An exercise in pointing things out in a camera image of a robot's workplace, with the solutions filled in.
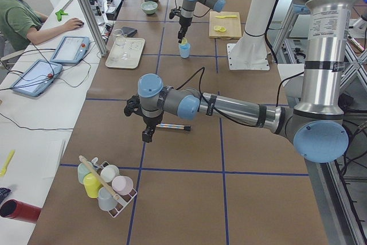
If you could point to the seated person green shirt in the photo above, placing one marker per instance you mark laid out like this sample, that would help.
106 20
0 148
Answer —
21 25

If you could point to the green cup in rack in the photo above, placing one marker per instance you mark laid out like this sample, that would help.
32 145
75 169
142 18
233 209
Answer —
82 171

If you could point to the far teach pendant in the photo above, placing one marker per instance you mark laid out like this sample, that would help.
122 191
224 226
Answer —
71 50

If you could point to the teach pendant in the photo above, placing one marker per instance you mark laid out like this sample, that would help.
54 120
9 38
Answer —
36 79
71 50

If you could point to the light blue cup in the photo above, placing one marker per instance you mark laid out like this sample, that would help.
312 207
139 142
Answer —
184 50

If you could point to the cream bear tray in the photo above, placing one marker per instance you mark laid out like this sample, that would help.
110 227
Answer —
134 46

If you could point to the bamboo cutting board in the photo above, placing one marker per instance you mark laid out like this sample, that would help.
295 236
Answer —
232 25

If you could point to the aluminium frame post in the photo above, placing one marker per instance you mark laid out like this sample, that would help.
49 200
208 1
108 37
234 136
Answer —
93 27

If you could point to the yellow cup in rack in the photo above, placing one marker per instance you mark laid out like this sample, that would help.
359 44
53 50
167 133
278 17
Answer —
91 185

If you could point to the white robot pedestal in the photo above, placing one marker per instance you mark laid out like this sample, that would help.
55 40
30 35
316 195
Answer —
250 52

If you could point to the metal muddler rod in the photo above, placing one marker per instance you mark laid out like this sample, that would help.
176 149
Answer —
173 126

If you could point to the red cylinder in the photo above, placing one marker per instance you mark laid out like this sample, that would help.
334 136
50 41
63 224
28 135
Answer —
13 209

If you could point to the white cup in rack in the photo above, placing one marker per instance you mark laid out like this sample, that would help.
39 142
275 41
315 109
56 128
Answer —
109 172

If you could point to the green bowl of ice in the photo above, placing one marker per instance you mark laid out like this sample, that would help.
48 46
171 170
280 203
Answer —
149 7

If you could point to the grey cup in rack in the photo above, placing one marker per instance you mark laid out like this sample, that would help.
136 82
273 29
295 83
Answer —
106 201

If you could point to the near teach pendant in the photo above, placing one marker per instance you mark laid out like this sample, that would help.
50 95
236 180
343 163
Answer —
36 79

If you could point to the yellow plastic knife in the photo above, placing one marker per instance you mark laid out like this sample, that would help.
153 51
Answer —
226 16

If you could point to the grey folded cloth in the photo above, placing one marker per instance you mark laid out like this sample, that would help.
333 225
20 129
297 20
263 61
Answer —
128 31

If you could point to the pink cup in rack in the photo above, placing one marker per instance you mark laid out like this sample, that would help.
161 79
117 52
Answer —
123 185

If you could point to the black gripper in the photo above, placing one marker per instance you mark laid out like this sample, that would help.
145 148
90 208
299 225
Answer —
183 24
150 121

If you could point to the white cup rack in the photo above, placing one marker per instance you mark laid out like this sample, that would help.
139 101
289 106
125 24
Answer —
122 200

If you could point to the clear wine glass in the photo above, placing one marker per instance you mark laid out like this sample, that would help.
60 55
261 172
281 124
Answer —
120 41

